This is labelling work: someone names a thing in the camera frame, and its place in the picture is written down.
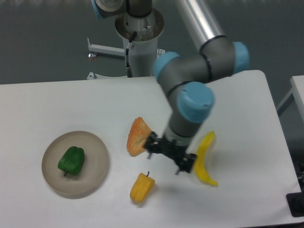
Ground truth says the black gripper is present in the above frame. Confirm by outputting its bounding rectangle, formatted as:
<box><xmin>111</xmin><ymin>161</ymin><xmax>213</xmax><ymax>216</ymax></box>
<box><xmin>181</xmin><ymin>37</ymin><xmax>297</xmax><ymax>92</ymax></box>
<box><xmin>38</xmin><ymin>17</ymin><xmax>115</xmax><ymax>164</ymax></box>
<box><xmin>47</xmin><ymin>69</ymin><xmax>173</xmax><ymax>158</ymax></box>
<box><xmin>143</xmin><ymin>130</ymin><xmax>197</xmax><ymax>175</ymax></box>

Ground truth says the green bell pepper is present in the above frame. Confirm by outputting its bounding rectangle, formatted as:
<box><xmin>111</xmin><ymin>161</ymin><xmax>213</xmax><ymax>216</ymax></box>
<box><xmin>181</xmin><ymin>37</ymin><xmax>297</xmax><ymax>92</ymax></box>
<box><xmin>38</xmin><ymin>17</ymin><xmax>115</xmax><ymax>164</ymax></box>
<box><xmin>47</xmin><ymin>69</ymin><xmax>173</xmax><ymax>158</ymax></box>
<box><xmin>57</xmin><ymin>146</ymin><xmax>85</xmax><ymax>176</ymax></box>

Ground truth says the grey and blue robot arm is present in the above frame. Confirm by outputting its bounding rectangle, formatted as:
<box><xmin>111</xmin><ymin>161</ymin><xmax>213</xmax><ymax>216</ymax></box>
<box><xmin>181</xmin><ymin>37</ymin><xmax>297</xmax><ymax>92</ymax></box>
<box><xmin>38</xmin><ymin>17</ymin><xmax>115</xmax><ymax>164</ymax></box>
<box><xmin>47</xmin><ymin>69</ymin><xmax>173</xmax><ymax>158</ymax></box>
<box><xmin>88</xmin><ymin>0</ymin><xmax>250</xmax><ymax>173</ymax></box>

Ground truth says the yellow bell pepper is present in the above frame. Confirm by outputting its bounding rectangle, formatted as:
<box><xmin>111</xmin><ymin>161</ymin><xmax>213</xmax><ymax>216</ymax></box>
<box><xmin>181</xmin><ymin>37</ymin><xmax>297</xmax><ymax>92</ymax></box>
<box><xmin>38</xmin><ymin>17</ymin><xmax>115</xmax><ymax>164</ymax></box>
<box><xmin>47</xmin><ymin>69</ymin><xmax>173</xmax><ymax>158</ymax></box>
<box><xmin>129</xmin><ymin>171</ymin><xmax>155</xmax><ymax>204</ymax></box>

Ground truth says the beige round plate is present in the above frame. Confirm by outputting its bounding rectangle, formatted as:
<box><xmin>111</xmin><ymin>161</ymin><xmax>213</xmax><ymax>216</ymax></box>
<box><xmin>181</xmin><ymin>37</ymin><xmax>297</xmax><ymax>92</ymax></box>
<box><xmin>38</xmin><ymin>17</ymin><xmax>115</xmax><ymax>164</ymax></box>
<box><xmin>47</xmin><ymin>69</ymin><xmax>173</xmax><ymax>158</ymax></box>
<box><xmin>41</xmin><ymin>131</ymin><xmax>109</xmax><ymax>199</ymax></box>

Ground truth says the yellow banana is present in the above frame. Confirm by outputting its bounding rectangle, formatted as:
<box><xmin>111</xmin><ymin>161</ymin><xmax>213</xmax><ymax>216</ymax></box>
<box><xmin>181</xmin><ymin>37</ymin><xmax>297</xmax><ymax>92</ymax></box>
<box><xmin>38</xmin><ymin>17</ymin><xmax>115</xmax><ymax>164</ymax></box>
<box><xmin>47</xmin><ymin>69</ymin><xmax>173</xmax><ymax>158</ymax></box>
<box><xmin>194</xmin><ymin>131</ymin><xmax>218</xmax><ymax>187</ymax></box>

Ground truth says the orange bread slice toy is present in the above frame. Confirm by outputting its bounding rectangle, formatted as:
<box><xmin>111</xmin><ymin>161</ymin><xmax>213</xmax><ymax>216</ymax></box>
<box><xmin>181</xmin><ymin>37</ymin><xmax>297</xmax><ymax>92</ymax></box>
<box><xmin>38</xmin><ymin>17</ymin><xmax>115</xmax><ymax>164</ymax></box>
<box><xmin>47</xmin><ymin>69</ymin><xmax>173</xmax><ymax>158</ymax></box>
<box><xmin>126</xmin><ymin>117</ymin><xmax>152</xmax><ymax>157</ymax></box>

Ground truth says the black device at edge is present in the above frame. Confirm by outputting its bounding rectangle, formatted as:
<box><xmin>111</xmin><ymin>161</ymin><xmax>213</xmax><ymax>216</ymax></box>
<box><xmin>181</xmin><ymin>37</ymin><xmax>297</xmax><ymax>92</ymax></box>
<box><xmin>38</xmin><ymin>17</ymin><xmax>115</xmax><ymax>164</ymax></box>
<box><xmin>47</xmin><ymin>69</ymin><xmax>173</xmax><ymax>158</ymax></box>
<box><xmin>286</xmin><ymin>192</ymin><xmax>304</xmax><ymax>218</ymax></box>

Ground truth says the white side table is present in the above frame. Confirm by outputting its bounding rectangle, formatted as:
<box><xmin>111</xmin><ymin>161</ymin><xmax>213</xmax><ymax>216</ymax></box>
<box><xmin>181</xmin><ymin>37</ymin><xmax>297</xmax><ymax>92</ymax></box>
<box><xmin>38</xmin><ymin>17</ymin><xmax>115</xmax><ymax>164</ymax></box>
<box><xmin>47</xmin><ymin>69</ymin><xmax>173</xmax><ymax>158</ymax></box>
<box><xmin>276</xmin><ymin>75</ymin><xmax>304</xmax><ymax>119</ymax></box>

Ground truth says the black cable on pedestal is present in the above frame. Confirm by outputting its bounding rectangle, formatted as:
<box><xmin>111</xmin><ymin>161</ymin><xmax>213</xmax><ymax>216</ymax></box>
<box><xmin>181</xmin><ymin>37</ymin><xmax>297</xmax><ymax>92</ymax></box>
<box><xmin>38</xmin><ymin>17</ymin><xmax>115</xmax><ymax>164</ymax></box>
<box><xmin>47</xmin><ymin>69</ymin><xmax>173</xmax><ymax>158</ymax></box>
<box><xmin>125</xmin><ymin>31</ymin><xmax>137</xmax><ymax>78</ymax></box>

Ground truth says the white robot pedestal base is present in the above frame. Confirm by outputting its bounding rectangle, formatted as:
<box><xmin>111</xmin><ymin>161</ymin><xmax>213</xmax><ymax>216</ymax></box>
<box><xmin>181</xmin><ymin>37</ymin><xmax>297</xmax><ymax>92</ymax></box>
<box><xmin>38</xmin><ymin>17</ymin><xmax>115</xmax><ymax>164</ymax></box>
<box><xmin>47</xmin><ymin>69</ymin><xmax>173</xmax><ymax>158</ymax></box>
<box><xmin>88</xmin><ymin>8</ymin><xmax>165</xmax><ymax>77</ymax></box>

